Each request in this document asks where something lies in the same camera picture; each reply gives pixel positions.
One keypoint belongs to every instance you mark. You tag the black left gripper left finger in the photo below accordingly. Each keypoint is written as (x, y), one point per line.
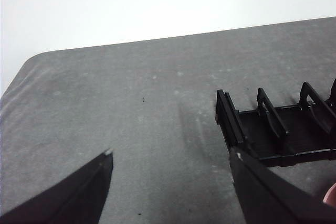
(68, 197)

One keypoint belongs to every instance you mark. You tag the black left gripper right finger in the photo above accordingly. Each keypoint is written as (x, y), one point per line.
(270, 197)

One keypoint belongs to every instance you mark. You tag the black plate rack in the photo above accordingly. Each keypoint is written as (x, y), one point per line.
(252, 121)

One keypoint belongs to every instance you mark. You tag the pink plate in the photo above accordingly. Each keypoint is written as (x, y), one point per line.
(331, 193)

